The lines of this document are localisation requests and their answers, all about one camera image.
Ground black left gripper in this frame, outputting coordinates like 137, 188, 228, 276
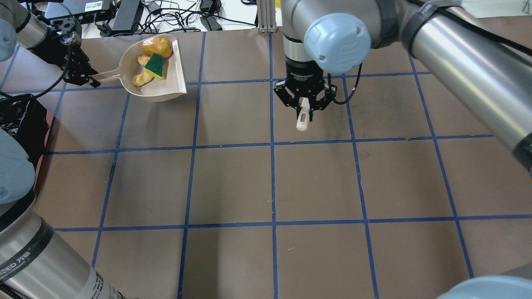
29, 19, 101, 88

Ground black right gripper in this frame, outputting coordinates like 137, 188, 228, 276
273, 58, 337, 122

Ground beige hand brush black bristles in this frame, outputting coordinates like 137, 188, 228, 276
296, 97, 311, 131

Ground yellow apple slice toy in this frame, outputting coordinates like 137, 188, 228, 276
131, 72, 154, 87

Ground small apple slice toy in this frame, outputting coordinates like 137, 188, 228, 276
137, 55, 151, 66

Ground green yellow sponge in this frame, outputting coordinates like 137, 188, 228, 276
144, 53, 166, 80

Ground orange fruit toy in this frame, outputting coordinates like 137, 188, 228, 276
141, 36, 173, 59

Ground beige plastic dustpan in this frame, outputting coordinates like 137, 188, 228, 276
92, 34, 187, 103

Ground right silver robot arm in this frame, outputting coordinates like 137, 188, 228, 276
273, 0, 532, 172

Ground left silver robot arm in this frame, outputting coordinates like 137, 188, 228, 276
0, 0, 101, 88

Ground black bag lined bin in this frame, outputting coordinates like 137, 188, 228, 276
0, 94, 49, 169

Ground large black power brick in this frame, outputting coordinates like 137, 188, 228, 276
111, 0, 144, 35

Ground aluminium frame post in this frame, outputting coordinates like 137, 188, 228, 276
256, 0, 278, 33

